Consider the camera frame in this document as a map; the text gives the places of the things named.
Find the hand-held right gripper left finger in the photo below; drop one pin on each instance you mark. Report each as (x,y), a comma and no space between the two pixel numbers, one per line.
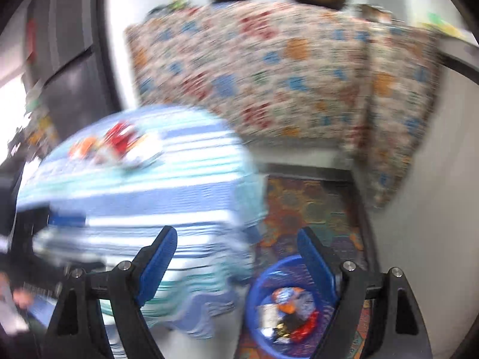
(157,265)

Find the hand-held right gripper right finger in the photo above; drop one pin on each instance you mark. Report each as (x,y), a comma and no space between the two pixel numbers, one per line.
(318,265)

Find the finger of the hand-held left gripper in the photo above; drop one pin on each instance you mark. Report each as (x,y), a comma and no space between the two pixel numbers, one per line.
(69,220)

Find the orange snack packet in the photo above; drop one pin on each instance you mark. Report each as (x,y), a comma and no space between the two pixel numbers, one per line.
(292,297)

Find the blue plastic basket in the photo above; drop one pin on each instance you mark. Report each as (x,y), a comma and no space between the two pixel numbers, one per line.
(258,291)

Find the dark foil wrapper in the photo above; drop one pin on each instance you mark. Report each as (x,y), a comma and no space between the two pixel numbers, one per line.
(271,318)

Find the red wrapper packet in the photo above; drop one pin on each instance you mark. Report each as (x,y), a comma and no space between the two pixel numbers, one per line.
(121,136)

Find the person's left hand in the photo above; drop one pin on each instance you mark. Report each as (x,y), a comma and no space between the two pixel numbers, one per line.
(23,298)

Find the colourful hexagon floor mat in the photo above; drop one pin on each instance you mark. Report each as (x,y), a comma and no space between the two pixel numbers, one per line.
(299,209)

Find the blue green striped tablecloth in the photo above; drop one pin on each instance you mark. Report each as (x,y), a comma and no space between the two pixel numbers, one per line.
(149,179)

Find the white kitchen cabinet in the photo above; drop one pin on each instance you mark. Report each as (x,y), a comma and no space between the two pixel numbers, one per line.
(430,194)

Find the grey refrigerator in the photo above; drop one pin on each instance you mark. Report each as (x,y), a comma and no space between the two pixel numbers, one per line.
(67,45)

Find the narrow printed cloth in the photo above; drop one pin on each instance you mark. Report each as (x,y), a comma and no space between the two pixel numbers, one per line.
(393,101)

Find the large printed cloth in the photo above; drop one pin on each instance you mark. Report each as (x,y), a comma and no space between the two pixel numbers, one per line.
(243,63)

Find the cluster of sauce bottles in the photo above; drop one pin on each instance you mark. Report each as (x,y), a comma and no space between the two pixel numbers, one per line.
(176,3)

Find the steel pot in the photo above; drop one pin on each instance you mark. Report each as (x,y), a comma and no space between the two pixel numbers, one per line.
(372,12)

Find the green yellow container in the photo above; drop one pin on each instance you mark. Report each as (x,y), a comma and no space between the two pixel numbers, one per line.
(445,26)

